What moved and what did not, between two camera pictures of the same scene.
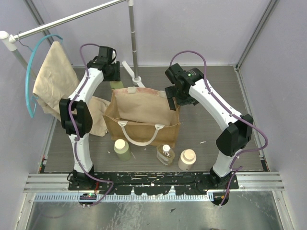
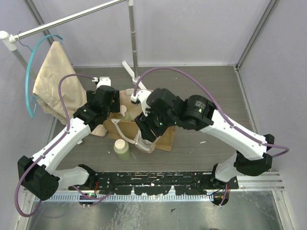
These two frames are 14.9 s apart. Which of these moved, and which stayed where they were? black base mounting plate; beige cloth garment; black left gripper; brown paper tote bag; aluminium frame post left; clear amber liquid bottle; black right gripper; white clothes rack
Moved: clear amber liquid bottle; black right gripper; black left gripper
Stayed: beige cloth garment; brown paper tote bag; black base mounting plate; aluminium frame post left; white clothes rack
